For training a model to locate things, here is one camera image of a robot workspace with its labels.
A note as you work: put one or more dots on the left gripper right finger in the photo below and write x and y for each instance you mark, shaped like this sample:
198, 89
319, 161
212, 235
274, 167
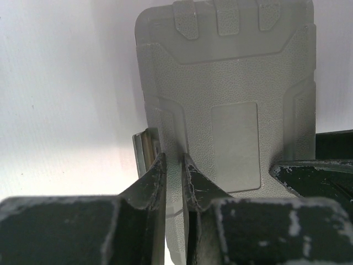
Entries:
221, 229

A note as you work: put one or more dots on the grey plastic tool case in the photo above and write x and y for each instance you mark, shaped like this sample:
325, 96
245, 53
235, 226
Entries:
230, 83

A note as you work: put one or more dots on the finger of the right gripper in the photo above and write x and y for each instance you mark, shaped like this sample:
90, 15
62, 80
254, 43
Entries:
316, 178
336, 145

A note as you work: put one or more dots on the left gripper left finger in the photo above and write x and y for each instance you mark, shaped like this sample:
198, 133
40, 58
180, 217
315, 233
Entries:
128, 228

